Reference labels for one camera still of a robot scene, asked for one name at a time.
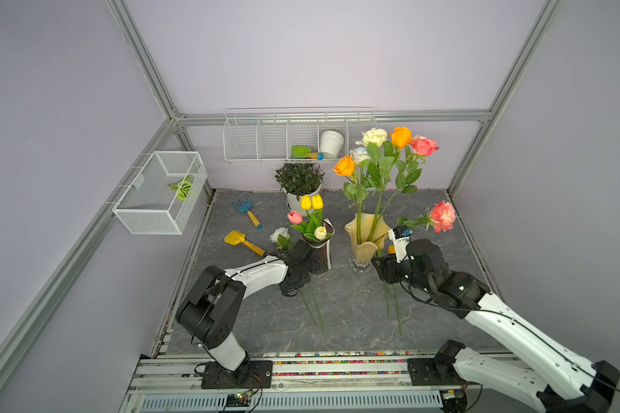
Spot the cream tulip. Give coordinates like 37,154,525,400
303,226,332,244

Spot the pink tulip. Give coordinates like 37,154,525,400
288,211,317,237

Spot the orange rose short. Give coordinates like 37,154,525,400
333,155,368,244

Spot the pink rose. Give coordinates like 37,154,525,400
374,201,456,233
394,135,439,230

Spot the cream rose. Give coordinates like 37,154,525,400
355,127,394,244

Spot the white rose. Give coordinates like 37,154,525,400
350,146,371,166

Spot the orange rose tall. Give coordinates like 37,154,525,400
367,127,415,243

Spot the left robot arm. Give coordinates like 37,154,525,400
176,241,312,373

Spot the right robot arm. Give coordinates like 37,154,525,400
372,237,620,412

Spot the dark red glass vase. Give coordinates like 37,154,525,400
302,219,335,275

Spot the yellow wavy glass vase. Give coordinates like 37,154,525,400
344,213,391,272

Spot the yellow toy shovel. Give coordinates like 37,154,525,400
224,231,265,256

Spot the blue toy rake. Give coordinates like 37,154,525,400
232,196,263,229

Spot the potted green plant white pot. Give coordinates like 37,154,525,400
275,163,325,215

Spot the green toy trowel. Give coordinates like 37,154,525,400
291,146,325,160

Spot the white empty flower pot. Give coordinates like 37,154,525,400
320,130,344,159

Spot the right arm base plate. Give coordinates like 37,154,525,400
407,358,467,387

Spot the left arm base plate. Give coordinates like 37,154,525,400
201,360,273,390

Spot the white wire wall shelf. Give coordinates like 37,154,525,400
223,108,377,163

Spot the green coiled wire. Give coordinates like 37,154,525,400
167,176,195,202

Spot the white wire side basket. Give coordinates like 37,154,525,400
112,151,208,235

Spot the aluminium rail frame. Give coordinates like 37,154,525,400
120,351,526,412

